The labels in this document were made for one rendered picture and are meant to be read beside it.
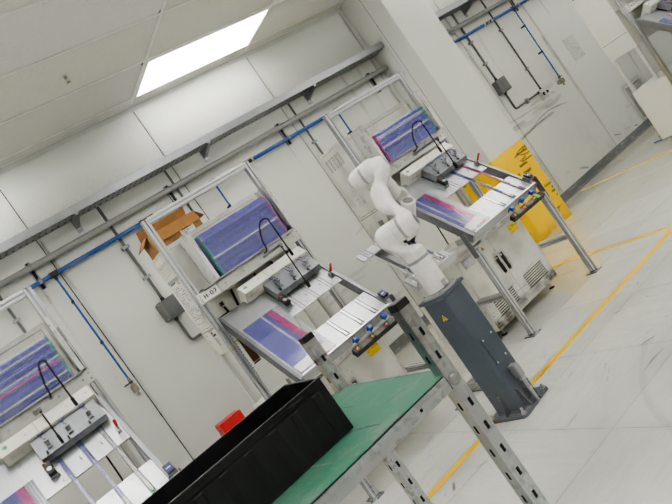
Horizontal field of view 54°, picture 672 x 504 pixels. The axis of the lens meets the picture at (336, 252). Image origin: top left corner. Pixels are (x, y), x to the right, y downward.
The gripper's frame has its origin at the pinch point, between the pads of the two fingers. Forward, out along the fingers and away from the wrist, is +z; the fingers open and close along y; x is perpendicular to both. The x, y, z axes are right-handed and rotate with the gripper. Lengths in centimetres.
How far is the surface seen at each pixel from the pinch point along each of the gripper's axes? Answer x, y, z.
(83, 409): -45, 195, -1
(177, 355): -153, 105, 113
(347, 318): 6, 62, 10
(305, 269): -38, 52, 4
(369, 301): 6.6, 45.0, 9.6
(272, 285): -43, 74, 4
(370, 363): 12, 56, 48
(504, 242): 11, -82, 47
